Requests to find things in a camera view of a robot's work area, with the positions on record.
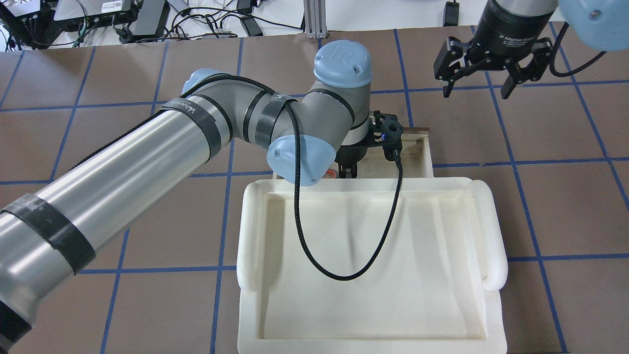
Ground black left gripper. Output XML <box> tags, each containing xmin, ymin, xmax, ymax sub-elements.
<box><xmin>334</xmin><ymin>143</ymin><xmax>368</xmax><ymax>178</ymax></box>

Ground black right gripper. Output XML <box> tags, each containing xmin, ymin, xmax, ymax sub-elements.
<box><xmin>433</xmin><ymin>0</ymin><xmax>553</xmax><ymax>99</ymax></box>

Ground scissors with orange handle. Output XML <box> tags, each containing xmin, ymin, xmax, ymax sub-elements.
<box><xmin>323</xmin><ymin>169</ymin><xmax>339</xmax><ymax>179</ymax></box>

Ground wooden drawer with white handle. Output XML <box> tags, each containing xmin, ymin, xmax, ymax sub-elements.
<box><xmin>271</xmin><ymin>126</ymin><xmax>435</xmax><ymax>180</ymax></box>

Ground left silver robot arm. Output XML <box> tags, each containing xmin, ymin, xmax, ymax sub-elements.
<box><xmin>0</xmin><ymin>40</ymin><xmax>373</xmax><ymax>354</ymax></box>

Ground white plastic tray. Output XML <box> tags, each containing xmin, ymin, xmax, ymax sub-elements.
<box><xmin>236</xmin><ymin>177</ymin><xmax>508</xmax><ymax>354</ymax></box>

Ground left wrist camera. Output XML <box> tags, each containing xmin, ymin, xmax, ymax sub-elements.
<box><xmin>368</xmin><ymin>110</ymin><xmax>404</xmax><ymax>163</ymax></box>

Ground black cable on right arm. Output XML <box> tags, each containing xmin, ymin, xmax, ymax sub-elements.
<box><xmin>548</xmin><ymin>22</ymin><xmax>608</xmax><ymax>78</ymax></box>

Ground aluminium frame post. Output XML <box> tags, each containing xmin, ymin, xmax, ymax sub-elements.
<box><xmin>303</xmin><ymin>0</ymin><xmax>328</xmax><ymax>39</ymax></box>

